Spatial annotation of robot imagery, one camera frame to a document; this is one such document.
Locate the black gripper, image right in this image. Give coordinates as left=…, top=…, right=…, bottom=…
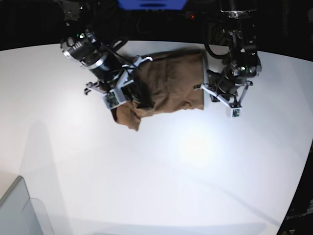
left=207, top=70, right=247, bottom=103

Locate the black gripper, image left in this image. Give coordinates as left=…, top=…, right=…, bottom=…
left=88, top=52, right=153, bottom=109

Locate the brown t-shirt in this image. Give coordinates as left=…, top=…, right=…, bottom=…
left=112, top=49, right=204, bottom=131

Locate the blue plastic box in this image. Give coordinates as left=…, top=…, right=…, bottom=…
left=118, top=0, right=187, bottom=10

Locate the black power strip red light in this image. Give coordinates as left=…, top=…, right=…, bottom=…
left=183, top=11, right=221, bottom=22

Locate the translucent grey plastic bin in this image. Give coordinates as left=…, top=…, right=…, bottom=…
left=0, top=176, right=55, bottom=235

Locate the white camera mount, image left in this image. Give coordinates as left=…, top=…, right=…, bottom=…
left=83, top=55, right=154, bottom=110

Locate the white camera mount, image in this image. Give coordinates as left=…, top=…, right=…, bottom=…
left=83, top=55, right=154, bottom=110
left=194, top=81, right=253, bottom=118

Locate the white camera mount, image right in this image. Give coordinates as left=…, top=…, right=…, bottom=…
left=194, top=81, right=253, bottom=118

